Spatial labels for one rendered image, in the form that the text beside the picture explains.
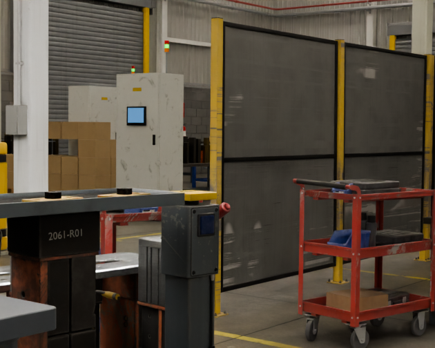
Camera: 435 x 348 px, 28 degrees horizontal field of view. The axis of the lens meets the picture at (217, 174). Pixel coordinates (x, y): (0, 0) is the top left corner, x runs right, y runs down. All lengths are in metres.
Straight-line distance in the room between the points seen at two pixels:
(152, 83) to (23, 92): 6.31
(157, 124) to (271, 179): 5.38
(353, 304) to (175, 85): 7.34
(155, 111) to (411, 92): 4.38
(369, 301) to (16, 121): 2.38
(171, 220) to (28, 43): 4.19
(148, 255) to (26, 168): 3.95
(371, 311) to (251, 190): 1.54
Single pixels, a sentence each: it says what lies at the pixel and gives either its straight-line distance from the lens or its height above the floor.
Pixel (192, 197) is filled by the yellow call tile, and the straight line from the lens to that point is 1.34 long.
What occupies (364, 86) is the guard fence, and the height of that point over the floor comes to 1.64.
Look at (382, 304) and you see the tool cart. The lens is 5.24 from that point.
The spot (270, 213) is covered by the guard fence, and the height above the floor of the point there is 0.64.
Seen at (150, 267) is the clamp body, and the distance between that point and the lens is 1.57.
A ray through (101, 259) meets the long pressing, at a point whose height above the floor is 1.00.
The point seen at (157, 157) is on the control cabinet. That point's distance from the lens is 11.65.
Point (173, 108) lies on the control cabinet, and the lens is 11.85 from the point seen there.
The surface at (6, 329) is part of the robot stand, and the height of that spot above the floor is 1.09.
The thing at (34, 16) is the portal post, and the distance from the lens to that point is 5.54.
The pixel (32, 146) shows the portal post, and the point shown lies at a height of 1.14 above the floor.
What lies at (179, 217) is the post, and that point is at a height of 1.12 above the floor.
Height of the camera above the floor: 1.26
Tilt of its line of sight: 3 degrees down
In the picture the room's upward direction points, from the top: 1 degrees clockwise
